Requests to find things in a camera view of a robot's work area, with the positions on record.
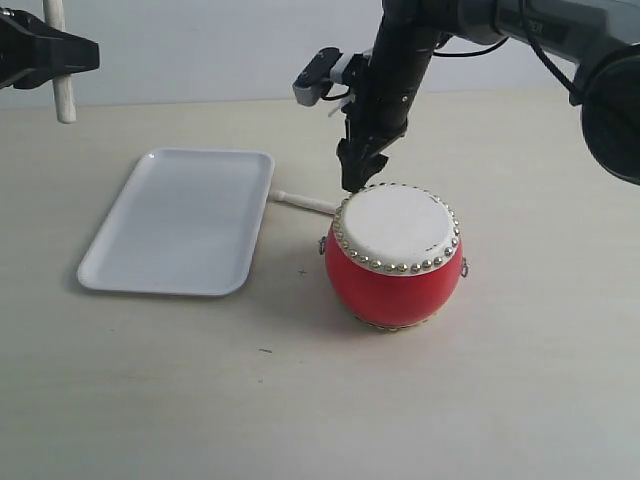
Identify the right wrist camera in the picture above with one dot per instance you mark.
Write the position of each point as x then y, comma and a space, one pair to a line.
331, 75

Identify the wooden drumstick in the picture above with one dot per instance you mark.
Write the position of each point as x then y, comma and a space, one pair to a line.
303, 202
63, 92

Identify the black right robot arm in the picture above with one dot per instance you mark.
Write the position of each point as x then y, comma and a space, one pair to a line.
590, 47

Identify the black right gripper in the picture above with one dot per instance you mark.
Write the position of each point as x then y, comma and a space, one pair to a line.
385, 90

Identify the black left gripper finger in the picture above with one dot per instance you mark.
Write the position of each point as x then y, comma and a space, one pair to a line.
33, 53

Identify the small red drum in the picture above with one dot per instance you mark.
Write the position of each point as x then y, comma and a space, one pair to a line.
394, 255

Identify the white rectangular plastic tray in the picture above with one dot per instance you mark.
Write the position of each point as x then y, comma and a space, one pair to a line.
186, 222

